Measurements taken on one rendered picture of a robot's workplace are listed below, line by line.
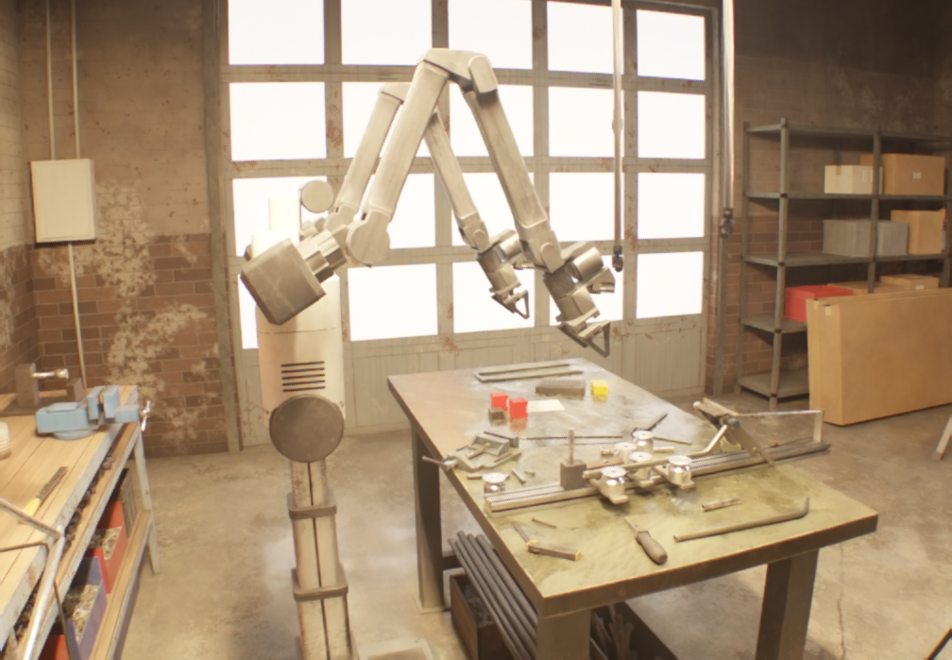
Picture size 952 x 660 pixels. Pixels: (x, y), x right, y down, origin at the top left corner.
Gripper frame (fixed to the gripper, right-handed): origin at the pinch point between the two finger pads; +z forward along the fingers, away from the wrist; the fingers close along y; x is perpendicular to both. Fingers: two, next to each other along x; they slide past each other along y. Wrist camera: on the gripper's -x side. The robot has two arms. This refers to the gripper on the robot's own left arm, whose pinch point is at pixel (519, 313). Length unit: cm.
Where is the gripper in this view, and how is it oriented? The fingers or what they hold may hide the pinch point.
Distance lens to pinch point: 193.4
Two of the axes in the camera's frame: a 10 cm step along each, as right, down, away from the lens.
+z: 4.9, 8.2, 2.9
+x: -8.2, 5.5, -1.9
